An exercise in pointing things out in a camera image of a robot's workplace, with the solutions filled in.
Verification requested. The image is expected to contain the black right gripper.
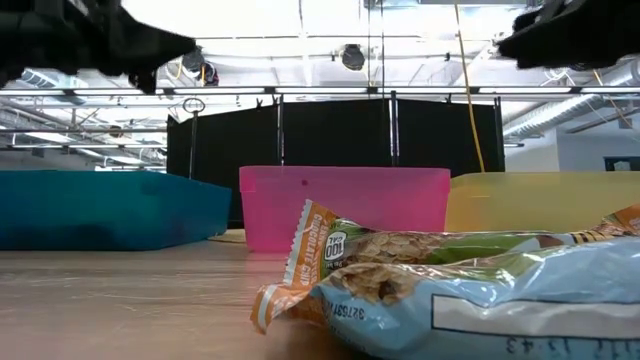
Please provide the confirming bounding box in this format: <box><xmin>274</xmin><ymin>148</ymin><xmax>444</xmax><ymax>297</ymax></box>
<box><xmin>496</xmin><ymin>0</ymin><xmax>640</xmax><ymax>71</ymax></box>

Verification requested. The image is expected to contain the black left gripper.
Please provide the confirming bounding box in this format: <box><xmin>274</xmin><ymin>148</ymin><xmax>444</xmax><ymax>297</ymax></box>
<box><xmin>0</xmin><ymin>0</ymin><xmax>198</xmax><ymax>95</ymax></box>

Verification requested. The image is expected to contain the orange-ended chewy granola bar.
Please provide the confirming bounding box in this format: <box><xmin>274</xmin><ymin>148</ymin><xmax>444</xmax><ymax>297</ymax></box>
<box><xmin>282</xmin><ymin>198</ymin><xmax>640</xmax><ymax>289</ymax></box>

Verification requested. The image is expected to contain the light blue granola bar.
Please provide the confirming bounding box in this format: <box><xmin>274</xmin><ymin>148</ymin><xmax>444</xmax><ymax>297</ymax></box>
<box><xmin>249</xmin><ymin>236</ymin><xmax>640</xmax><ymax>360</ymax></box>

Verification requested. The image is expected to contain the black ceiling spotlight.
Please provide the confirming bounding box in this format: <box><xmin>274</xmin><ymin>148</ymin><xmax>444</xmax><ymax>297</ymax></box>
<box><xmin>340</xmin><ymin>43</ymin><xmax>367</xmax><ymax>72</ymax></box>
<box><xmin>180</xmin><ymin>45</ymin><xmax>221</xmax><ymax>88</ymax></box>

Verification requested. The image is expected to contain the black curtain panel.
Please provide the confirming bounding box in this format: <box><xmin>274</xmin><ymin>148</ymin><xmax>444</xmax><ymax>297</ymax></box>
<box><xmin>166</xmin><ymin>101</ymin><xmax>282</xmax><ymax>231</ymax></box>
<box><xmin>397</xmin><ymin>98</ymin><xmax>506</xmax><ymax>179</ymax></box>
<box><xmin>282</xmin><ymin>99</ymin><xmax>394</xmax><ymax>168</ymax></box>

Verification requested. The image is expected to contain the blue plastic bin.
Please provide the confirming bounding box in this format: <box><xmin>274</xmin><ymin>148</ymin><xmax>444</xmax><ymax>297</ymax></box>
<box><xmin>0</xmin><ymin>169</ymin><xmax>233</xmax><ymax>252</ymax></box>

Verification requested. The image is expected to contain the yellow translucent plastic bin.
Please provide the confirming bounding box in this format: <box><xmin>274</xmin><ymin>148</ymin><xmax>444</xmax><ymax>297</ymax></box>
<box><xmin>443</xmin><ymin>171</ymin><xmax>640</xmax><ymax>234</ymax></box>

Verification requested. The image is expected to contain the grey overhead crossbar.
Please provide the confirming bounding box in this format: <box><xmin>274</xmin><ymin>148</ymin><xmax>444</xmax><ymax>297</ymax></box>
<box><xmin>0</xmin><ymin>85</ymin><xmax>640</xmax><ymax>98</ymax></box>

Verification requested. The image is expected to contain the pink translucent plastic bin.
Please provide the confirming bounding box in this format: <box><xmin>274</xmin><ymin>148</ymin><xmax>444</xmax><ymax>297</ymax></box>
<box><xmin>238</xmin><ymin>165</ymin><xmax>453</xmax><ymax>254</ymax></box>

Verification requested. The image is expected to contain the silver ceiling duct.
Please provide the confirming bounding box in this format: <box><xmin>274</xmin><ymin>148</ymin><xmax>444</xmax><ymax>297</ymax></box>
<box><xmin>502</xmin><ymin>60</ymin><xmax>640</xmax><ymax>142</ymax></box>

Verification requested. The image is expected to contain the ring-topped metal stand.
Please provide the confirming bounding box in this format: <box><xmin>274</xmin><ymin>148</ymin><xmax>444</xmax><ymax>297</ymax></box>
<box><xmin>181</xmin><ymin>96</ymin><xmax>207</xmax><ymax>180</ymax></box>

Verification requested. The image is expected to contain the yellow hanging cable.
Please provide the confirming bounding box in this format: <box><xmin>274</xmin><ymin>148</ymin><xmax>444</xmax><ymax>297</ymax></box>
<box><xmin>453</xmin><ymin>0</ymin><xmax>487</xmax><ymax>173</ymax></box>

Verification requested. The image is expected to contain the dark wall monitor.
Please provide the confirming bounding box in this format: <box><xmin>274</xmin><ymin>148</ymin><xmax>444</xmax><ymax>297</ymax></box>
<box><xmin>603</xmin><ymin>155</ymin><xmax>640</xmax><ymax>173</ymax></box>

